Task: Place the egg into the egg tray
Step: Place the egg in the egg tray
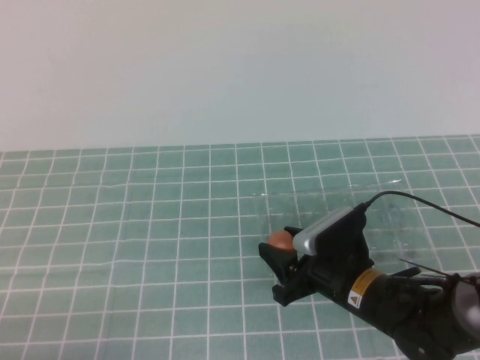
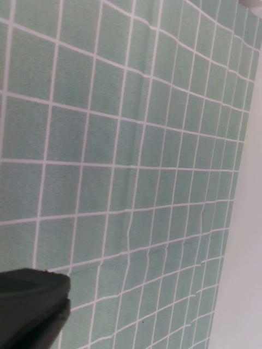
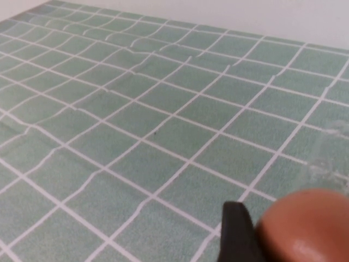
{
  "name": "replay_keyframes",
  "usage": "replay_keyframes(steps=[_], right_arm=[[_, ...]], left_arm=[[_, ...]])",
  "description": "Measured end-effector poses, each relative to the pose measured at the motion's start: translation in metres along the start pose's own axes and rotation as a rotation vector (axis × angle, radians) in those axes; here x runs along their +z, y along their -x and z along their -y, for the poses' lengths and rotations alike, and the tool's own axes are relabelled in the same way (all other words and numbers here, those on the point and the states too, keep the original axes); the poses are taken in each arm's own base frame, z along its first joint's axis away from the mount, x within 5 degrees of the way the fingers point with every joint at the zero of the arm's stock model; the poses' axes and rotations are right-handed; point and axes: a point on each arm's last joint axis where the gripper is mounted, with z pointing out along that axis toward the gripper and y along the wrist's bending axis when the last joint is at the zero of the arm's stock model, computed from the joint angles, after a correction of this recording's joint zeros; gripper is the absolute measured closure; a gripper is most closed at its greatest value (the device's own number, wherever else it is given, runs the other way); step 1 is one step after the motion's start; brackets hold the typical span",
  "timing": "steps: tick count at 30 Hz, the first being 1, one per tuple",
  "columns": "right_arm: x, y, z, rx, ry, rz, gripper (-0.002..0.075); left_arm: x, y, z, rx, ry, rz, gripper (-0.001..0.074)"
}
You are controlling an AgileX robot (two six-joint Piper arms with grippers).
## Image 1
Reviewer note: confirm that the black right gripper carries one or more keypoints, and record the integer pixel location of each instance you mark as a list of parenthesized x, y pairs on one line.
[(337, 277)]

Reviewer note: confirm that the brown egg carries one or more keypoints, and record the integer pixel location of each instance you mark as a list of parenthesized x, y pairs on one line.
[(279, 240)]

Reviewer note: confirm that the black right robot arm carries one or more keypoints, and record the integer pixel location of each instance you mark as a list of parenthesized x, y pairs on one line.
[(412, 318)]

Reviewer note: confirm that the clear plastic egg tray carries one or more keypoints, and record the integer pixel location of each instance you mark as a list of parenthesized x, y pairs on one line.
[(393, 225)]

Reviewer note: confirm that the green white-grid table mat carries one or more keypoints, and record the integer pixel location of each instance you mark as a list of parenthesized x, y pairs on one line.
[(112, 243)]

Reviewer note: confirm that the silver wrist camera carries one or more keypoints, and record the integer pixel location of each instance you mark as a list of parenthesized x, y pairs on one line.
[(322, 230)]

